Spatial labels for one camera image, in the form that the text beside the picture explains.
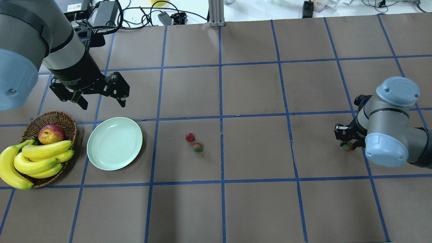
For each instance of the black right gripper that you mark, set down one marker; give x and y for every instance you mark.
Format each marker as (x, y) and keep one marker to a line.
(353, 130)

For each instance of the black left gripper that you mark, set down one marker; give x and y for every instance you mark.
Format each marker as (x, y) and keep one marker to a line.
(78, 75)

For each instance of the red strawberry without leaves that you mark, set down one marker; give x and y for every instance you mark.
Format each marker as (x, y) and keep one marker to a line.
(190, 137)

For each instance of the red strawberry green leaves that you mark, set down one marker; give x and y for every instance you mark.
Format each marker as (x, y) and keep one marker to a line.
(197, 147)

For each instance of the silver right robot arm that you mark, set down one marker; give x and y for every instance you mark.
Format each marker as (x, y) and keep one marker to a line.
(382, 128)

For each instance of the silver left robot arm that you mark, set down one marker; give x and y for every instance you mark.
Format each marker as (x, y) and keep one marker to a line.
(35, 33)

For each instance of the light green plate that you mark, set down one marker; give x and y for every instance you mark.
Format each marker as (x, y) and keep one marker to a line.
(114, 144)

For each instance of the brown wicker basket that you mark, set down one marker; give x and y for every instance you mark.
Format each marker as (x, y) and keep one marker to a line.
(69, 126)

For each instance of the red apple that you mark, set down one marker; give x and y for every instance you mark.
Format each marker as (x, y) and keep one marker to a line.
(51, 134)

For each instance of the black power adapter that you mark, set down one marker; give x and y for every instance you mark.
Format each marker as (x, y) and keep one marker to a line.
(105, 14)

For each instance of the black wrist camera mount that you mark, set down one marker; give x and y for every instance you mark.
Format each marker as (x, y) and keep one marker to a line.
(361, 100)

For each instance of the aluminium frame post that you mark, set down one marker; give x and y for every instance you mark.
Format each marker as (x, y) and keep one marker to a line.
(216, 13)

